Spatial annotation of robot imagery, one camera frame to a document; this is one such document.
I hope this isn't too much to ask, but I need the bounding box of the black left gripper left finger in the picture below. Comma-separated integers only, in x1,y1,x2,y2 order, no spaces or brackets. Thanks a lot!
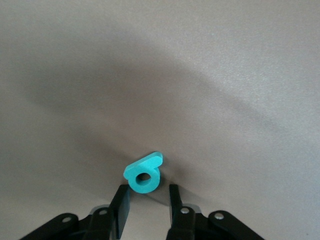
23,184,131,240

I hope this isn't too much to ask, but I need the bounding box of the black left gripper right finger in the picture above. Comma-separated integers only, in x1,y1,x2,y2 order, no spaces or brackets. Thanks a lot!
166,184,262,240

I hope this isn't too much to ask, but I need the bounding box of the teal foam letter p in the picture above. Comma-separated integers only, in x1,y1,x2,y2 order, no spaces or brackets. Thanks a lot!
123,150,164,194

